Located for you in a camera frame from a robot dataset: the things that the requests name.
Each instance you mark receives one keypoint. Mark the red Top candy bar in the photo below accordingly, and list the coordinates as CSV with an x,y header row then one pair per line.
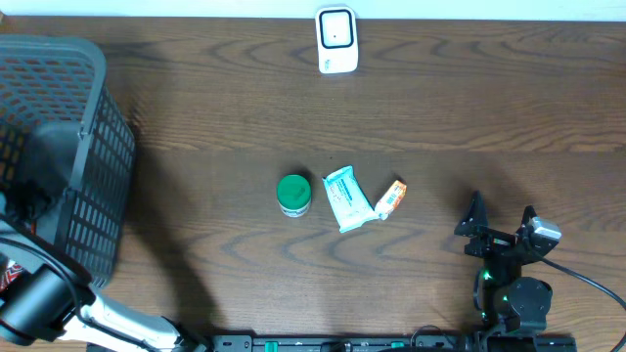
x,y
10,273

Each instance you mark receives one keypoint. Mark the orange tissue pack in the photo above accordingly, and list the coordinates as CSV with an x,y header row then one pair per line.
x,y
390,199

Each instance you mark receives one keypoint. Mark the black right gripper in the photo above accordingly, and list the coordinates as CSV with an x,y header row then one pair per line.
x,y
492,241

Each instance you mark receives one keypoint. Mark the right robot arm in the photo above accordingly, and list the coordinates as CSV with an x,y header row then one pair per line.
x,y
510,302

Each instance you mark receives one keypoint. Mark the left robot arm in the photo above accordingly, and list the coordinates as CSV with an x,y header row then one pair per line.
x,y
50,297

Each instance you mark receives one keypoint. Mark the white barcode scanner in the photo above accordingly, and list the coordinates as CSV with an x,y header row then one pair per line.
x,y
337,40

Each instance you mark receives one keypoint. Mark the teal wet wipes pack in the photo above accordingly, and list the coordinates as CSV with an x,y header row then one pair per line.
x,y
348,202

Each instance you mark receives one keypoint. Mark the grey plastic mesh basket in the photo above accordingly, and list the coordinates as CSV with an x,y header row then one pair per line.
x,y
66,144

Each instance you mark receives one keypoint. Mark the green lid plastic jar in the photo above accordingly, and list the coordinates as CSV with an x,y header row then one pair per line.
x,y
294,195

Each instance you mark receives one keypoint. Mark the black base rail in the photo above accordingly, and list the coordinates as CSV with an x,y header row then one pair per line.
x,y
427,339

